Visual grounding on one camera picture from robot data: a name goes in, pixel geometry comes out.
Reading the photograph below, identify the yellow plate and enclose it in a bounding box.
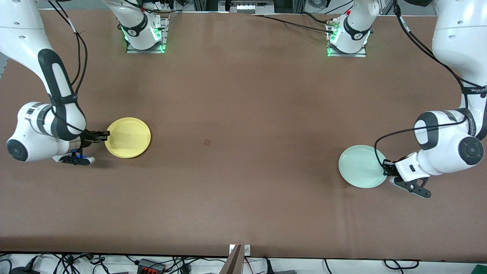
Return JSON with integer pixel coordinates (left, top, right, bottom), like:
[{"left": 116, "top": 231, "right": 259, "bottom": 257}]
[{"left": 105, "top": 117, "right": 151, "bottom": 159}]

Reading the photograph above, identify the black box with red parts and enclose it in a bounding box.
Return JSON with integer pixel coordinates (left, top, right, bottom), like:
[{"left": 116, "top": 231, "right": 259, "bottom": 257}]
[{"left": 135, "top": 259, "right": 166, "bottom": 274}]

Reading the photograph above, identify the black adapter block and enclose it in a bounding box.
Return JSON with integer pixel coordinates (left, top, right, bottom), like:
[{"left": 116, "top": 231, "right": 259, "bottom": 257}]
[{"left": 10, "top": 256, "right": 40, "bottom": 274}]

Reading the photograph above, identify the pale green plate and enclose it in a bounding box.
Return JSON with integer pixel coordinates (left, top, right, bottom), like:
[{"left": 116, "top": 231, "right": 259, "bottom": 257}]
[{"left": 338, "top": 145, "right": 388, "bottom": 189}]

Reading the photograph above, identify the thin straight black cable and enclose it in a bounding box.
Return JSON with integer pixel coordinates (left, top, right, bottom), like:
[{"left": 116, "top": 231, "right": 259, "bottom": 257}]
[{"left": 249, "top": 14, "right": 335, "bottom": 34}]

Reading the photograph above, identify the white device in rack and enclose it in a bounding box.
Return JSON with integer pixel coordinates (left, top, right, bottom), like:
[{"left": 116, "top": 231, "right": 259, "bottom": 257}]
[{"left": 236, "top": 3, "right": 274, "bottom": 14}]

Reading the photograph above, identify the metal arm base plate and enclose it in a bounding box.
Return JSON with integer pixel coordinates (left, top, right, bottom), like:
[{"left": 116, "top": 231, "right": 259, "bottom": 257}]
[
  {"left": 126, "top": 15, "right": 169, "bottom": 54},
  {"left": 326, "top": 17, "right": 368, "bottom": 57}
]

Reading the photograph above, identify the looped black floor cable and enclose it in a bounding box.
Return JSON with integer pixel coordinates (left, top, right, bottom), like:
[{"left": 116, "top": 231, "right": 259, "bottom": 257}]
[{"left": 384, "top": 259, "right": 420, "bottom": 271}]

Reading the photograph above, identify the brown table cover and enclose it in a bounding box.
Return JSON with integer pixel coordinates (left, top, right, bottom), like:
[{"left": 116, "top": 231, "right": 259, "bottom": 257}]
[{"left": 0, "top": 8, "right": 487, "bottom": 263}]

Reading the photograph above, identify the curved black cable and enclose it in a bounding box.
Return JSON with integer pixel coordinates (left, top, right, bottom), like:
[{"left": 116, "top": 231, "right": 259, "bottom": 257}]
[{"left": 300, "top": 11, "right": 329, "bottom": 24}]

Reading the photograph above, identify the wooden post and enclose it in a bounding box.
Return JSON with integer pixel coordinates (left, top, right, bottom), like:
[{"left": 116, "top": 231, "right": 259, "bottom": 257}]
[{"left": 220, "top": 244, "right": 243, "bottom": 274}]

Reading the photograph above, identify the aluminium frame rack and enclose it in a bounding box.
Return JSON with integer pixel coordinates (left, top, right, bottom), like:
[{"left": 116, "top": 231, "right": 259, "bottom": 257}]
[{"left": 192, "top": 0, "right": 307, "bottom": 14}]

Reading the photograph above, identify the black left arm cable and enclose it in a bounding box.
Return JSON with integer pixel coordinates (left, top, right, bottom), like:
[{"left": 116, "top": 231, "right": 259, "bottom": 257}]
[{"left": 375, "top": 0, "right": 487, "bottom": 166}]

